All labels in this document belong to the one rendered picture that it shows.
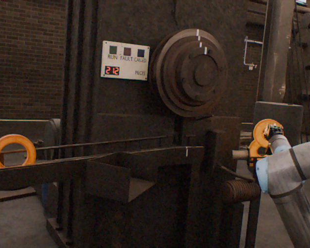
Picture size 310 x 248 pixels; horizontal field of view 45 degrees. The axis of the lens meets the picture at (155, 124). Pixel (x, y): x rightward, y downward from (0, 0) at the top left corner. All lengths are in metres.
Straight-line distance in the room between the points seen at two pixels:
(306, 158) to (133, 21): 1.16
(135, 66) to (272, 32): 4.70
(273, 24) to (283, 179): 5.35
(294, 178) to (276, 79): 4.98
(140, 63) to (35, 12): 6.09
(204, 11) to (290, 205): 1.32
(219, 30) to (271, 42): 4.18
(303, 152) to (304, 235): 0.28
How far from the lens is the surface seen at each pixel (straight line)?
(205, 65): 1.96
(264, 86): 6.48
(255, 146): 2.23
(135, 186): 1.65
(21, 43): 7.89
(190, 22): 2.21
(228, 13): 2.39
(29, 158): 1.75
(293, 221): 1.36
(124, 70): 1.97
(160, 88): 1.93
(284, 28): 6.33
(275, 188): 1.32
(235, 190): 2.15
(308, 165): 1.30
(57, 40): 8.05
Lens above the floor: 1.08
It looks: 7 degrees down
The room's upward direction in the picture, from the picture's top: 5 degrees clockwise
